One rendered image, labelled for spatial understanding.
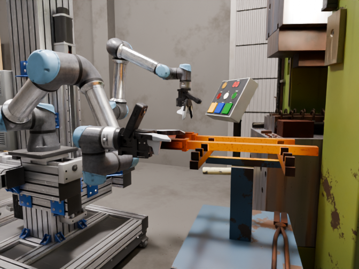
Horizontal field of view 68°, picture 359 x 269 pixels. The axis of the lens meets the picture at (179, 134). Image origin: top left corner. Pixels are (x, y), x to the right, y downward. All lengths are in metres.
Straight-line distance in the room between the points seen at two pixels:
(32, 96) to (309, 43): 1.14
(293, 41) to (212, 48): 2.86
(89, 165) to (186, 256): 0.41
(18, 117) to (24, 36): 0.60
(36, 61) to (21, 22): 0.78
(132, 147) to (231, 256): 0.42
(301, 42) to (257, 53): 2.60
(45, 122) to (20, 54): 0.52
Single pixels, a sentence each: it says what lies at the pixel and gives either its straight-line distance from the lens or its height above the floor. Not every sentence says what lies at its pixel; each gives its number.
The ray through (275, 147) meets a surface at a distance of 0.75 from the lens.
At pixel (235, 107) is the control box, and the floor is 1.02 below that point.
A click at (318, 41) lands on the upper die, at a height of 1.30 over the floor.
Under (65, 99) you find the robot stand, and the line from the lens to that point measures 1.64.
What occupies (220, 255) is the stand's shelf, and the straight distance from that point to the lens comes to 0.75.
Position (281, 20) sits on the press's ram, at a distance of 1.26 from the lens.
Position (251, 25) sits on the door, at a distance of 3.97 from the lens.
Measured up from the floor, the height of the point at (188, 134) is 0.95.
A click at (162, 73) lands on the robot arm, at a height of 1.22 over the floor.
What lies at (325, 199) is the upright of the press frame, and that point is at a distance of 1.15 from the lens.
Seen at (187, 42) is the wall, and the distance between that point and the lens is 4.23.
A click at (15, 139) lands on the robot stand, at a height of 0.83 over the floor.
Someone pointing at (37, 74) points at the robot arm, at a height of 1.15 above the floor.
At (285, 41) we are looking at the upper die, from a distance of 1.28.
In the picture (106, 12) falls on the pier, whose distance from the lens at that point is 4.85.
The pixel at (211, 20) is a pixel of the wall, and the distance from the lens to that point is 4.18.
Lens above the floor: 1.06
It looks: 7 degrees down
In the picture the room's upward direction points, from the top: straight up
